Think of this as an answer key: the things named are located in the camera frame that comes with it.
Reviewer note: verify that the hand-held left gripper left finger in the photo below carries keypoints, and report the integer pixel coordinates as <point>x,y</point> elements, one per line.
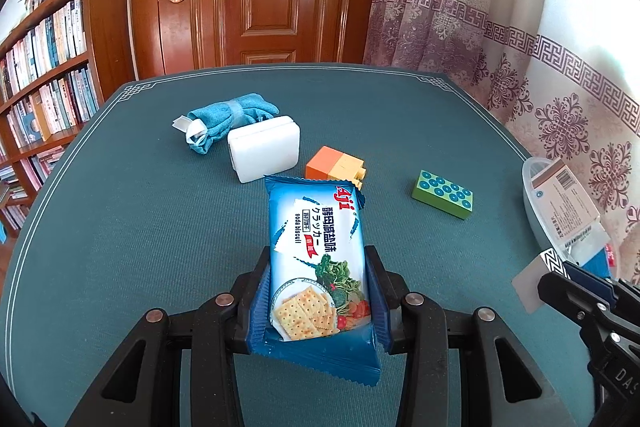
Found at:
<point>252,302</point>

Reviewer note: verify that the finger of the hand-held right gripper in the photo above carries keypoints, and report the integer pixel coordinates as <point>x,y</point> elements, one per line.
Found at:
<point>587,276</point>
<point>570,299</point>

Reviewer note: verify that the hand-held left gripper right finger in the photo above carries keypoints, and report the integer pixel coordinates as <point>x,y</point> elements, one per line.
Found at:
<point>380,287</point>

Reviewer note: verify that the small blue packet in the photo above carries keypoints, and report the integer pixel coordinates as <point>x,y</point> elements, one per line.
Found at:
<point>597,268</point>

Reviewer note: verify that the red snack packet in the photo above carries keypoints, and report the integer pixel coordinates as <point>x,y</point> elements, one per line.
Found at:
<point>609,253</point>

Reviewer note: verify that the white zigzag patterned box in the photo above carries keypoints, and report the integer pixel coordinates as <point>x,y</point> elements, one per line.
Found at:
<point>530,282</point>

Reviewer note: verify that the white medicine box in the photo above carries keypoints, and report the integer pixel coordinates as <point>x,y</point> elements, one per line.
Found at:
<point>565,202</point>

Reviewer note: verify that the blue cracker packet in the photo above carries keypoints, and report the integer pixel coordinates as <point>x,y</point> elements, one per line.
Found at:
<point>310,247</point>

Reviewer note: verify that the clear plastic container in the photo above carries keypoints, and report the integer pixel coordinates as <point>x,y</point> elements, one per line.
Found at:
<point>531,212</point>

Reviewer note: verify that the green toy block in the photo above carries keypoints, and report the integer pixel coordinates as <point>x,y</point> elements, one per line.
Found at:
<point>442,194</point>

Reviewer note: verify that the orange yellow toy block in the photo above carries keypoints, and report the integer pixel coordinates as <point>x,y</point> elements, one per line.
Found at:
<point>327,164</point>

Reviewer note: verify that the white sponge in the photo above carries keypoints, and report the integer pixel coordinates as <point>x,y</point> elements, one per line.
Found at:
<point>262,152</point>

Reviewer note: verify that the blue towel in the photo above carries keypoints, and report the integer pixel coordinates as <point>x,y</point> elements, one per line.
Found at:
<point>225,117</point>

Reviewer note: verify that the wooden bookshelf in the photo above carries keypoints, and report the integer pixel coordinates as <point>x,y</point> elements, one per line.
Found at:
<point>107,22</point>

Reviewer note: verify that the rows of books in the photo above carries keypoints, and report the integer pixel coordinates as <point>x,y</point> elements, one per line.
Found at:
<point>55,37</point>

